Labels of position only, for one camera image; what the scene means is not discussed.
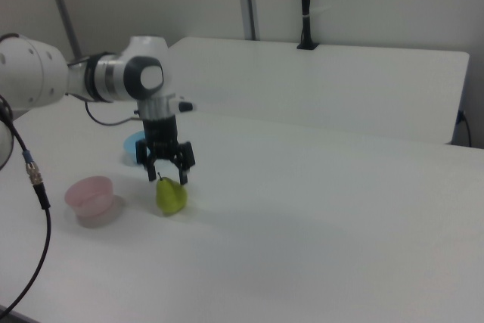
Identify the blue plastic bowl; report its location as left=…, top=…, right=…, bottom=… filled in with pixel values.
left=123, top=129, right=149, bottom=167

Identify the yellow-green pear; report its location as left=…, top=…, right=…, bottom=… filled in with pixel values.
left=155, top=172, right=189, bottom=217

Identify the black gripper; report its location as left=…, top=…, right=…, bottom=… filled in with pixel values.
left=135, top=113, right=197, bottom=187

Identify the thick black cable with connector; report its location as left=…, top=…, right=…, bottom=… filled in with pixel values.
left=0, top=95, right=53, bottom=317

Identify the black pole with white band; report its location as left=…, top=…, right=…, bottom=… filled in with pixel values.
left=295, top=0, right=321, bottom=51

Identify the pink plastic bowl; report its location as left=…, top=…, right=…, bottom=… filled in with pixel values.
left=64, top=175, right=115, bottom=229

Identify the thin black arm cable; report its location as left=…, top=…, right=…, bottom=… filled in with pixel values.
left=84, top=101, right=144, bottom=127

